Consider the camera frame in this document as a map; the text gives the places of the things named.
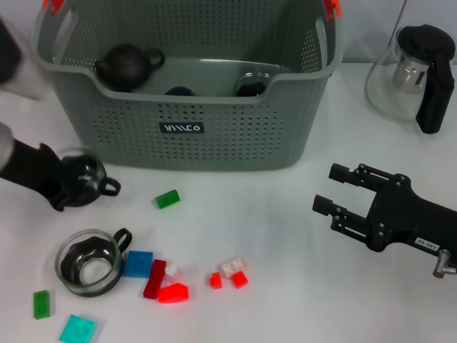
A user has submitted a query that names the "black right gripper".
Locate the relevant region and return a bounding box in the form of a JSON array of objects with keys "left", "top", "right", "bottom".
[{"left": 312, "top": 163, "right": 457, "bottom": 257}]

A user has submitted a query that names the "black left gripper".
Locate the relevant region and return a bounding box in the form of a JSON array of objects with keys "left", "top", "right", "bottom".
[{"left": 0, "top": 139, "right": 94, "bottom": 213}]

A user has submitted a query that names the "glass teacup with black holder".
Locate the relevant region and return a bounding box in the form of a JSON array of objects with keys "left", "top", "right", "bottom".
[
  {"left": 54, "top": 227, "right": 134, "bottom": 297},
  {"left": 163, "top": 85, "right": 201, "bottom": 96},
  {"left": 233, "top": 71, "right": 275, "bottom": 97},
  {"left": 59, "top": 146, "right": 122, "bottom": 209}
]

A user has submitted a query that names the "grey-green perforated storage basket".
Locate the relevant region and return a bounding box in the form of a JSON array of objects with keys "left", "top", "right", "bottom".
[{"left": 29, "top": 0, "right": 346, "bottom": 172}]

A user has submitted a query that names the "small green building brick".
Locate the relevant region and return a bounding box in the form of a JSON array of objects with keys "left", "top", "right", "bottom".
[{"left": 155, "top": 189, "right": 181, "bottom": 210}]

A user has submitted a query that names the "blue flat building brick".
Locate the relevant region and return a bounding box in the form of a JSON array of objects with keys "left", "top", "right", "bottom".
[{"left": 123, "top": 250, "right": 154, "bottom": 279}]

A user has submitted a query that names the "dark clay teapot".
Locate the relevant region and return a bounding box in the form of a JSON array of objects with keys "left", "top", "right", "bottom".
[{"left": 94, "top": 43, "right": 166, "bottom": 93}]

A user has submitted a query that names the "long green building brick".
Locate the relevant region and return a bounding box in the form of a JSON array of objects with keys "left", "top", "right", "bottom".
[{"left": 33, "top": 289, "right": 51, "bottom": 319}]

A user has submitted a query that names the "translucent white building brick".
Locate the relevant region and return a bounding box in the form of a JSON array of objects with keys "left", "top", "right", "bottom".
[{"left": 221, "top": 256, "right": 250, "bottom": 279}]

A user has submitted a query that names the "dark red long brick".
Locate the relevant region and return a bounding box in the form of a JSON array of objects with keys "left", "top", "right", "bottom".
[{"left": 143, "top": 259, "right": 168, "bottom": 300}]

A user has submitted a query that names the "small red building brick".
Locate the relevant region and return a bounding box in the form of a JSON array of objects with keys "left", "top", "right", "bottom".
[{"left": 230, "top": 270, "right": 249, "bottom": 289}]

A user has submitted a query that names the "small white building brick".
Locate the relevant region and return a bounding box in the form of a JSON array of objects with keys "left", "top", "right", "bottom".
[{"left": 166, "top": 263, "right": 183, "bottom": 283}]

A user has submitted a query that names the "teal flat building brick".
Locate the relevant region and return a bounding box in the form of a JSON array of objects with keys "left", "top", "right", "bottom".
[{"left": 59, "top": 314, "right": 97, "bottom": 343}]

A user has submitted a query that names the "bright red sloped brick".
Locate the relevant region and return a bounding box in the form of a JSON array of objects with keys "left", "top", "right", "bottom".
[{"left": 157, "top": 282, "right": 189, "bottom": 304}]

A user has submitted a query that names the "right gripper plug with cable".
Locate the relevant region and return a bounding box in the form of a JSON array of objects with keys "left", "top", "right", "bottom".
[{"left": 432, "top": 249, "right": 457, "bottom": 279}]

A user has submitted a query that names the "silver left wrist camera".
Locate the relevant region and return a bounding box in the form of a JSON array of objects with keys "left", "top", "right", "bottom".
[{"left": 0, "top": 17, "right": 51, "bottom": 101}]

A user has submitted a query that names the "glass pitcher with black handle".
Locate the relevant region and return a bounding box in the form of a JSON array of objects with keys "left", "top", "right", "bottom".
[{"left": 364, "top": 24, "right": 457, "bottom": 135}]

